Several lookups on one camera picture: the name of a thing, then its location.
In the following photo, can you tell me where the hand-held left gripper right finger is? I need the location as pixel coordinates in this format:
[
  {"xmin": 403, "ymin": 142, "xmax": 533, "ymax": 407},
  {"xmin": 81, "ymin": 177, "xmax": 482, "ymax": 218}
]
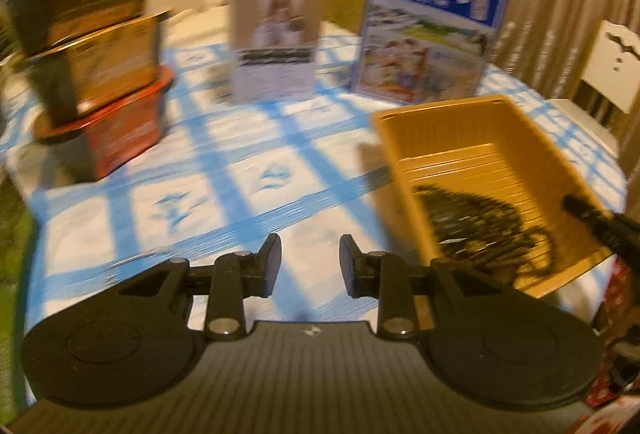
[{"xmin": 339, "ymin": 234, "xmax": 507, "ymax": 341}]

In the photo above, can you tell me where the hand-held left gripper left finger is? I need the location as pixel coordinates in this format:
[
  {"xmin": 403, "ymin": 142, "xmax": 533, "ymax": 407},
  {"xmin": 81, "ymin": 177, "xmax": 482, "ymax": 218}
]
[{"xmin": 119, "ymin": 234, "xmax": 283, "ymax": 343}]

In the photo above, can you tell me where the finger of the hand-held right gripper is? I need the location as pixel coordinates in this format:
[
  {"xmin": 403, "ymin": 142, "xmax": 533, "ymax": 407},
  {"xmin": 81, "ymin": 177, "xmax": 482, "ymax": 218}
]
[{"xmin": 564, "ymin": 195, "xmax": 640, "ymax": 258}]

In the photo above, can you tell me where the dark cable bundle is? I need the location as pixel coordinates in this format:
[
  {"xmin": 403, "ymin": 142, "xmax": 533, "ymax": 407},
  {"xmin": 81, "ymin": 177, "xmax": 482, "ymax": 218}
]
[{"xmin": 410, "ymin": 183, "xmax": 557, "ymax": 281}]

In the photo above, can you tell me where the yellow plastic tray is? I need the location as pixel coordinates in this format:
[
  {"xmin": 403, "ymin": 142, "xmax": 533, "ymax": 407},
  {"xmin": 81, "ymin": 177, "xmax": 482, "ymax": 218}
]
[{"xmin": 370, "ymin": 95, "xmax": 617, "ymax": 301}]

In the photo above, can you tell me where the red printed packaging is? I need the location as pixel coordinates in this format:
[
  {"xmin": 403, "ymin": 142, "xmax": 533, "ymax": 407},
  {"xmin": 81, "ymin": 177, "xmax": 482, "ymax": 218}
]
[{"xmin": 589, "ymin": 259, "xmax": 640, "ymax": 415}]

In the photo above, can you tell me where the blue checked tablecloth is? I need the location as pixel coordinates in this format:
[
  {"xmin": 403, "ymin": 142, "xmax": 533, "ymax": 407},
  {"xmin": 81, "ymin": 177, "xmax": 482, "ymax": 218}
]
[{"xmin": 0, "ymin": 21, "xmax": 629, "ymax": 410}]

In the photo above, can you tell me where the white wooden chair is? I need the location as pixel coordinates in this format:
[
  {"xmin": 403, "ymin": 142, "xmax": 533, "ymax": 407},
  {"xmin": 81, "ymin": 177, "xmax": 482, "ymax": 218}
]
[{"xmin": 547, "ymin": 19, "xmax": 640, "ymax": 151}]

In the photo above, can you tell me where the red instant rice bowl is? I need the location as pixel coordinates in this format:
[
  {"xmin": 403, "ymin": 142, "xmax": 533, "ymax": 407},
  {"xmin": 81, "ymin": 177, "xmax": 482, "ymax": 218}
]
[{"xmin": 37, "ymin": 66, "xmax": 177, "ymax": 181}]

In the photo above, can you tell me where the small white product box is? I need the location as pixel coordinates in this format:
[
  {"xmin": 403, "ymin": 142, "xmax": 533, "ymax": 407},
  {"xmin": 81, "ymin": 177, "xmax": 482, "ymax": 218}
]
[{"xmin": 227, "ymin": 0, "xmax": 331, "ymax": 104}]

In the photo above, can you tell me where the blue milk carton box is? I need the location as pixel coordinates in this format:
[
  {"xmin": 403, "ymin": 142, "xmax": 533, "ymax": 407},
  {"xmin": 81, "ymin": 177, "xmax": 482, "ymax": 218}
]
[{"xmin": 350, "ymin": 0, "xmax": 514, "ymax": 105}]

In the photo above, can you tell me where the gold instant rice bowl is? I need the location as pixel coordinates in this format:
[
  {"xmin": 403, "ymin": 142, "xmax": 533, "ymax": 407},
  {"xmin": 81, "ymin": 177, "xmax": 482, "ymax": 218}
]
[{"xmin": 25, "ymin": 11, "xmax": 172, "ymax": 123}]

